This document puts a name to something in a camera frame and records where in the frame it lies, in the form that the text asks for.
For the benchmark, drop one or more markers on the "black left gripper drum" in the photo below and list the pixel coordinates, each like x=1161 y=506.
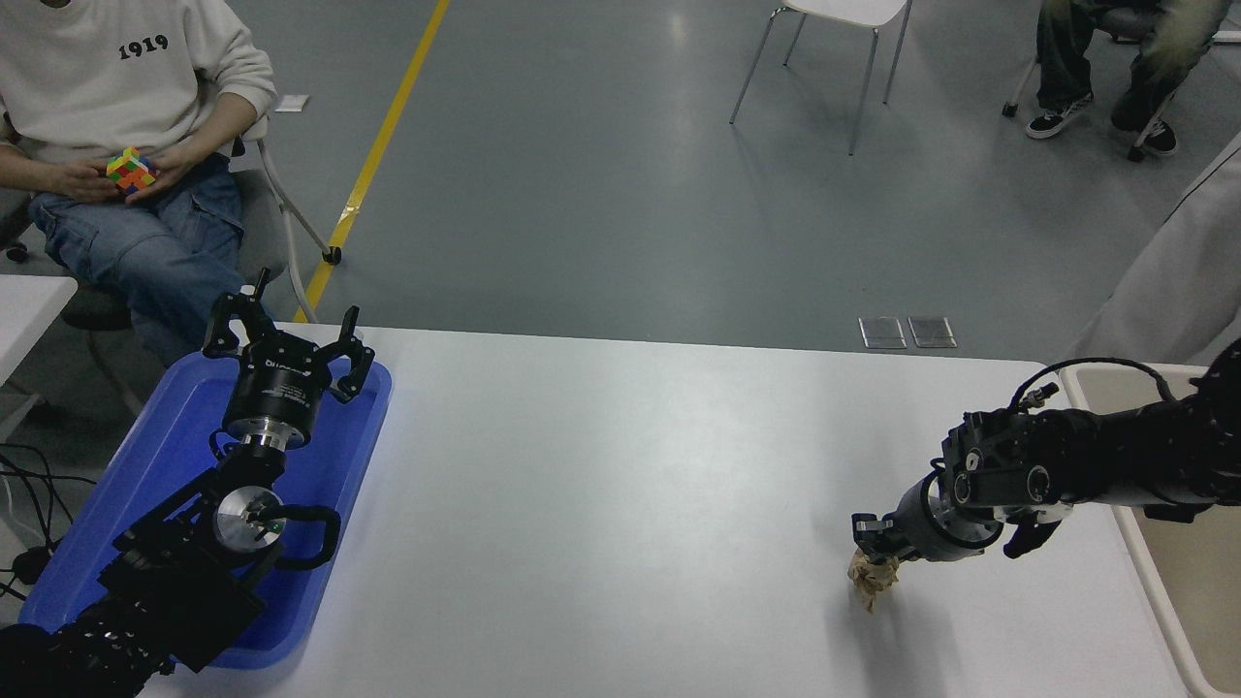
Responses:
x=276 y=388

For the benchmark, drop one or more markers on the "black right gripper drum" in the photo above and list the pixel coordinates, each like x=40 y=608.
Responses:
x=926 y=523

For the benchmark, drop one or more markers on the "tan paper ball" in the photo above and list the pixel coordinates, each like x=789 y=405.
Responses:
x=873 y=582

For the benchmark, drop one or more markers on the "multicolour puzzle cube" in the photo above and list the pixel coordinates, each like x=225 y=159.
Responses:
x=130 y=171

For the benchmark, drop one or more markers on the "seated person's left forearm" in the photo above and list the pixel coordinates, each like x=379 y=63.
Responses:
x=223 y=126

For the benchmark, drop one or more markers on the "seated person's right forearm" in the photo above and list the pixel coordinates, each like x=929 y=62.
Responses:
x=29 y=167

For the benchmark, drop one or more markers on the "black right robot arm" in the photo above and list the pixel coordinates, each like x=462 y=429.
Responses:
x=1115 y=456

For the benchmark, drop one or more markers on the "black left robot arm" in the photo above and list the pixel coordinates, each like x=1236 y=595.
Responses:
x=175 y=582

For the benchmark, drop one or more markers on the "seated person's left hand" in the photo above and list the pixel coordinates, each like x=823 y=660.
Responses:
x=176 y=163

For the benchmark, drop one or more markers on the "seated person's right hand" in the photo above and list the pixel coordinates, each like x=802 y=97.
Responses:
x=82 y=182

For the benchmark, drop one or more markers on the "blue plastic tray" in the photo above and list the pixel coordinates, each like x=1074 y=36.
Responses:
x=145 y=465

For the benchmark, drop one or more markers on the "metal floor outlet plate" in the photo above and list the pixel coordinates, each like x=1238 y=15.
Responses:
x=933 y=332
x=882 y=333

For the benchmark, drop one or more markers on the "white side table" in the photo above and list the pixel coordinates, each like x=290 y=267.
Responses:
x=29 y=310

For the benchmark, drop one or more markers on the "white paper sheet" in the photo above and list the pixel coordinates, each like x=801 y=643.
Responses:
x=292 y=103

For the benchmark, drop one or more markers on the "yellow floor tape line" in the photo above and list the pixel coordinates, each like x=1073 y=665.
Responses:
x=388 y=116

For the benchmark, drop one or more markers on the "seated person with cube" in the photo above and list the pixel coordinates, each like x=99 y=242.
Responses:
x=97 y=87

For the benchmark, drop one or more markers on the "large pale bin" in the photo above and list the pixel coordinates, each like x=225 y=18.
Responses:
x=1197 y=620

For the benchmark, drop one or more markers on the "black power plug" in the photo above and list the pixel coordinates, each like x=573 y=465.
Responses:
x=32 y=565

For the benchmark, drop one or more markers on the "standing person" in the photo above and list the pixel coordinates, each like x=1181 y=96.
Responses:
x=1173 y=281

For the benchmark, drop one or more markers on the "seated person dark shoes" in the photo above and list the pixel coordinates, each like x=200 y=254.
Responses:
x=1062 y=58

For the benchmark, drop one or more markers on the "white chair metal legs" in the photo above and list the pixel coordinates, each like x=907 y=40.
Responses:
x=843 y=8

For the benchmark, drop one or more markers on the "grey chair white frame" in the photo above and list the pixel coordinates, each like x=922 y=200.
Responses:
x=262 y=223

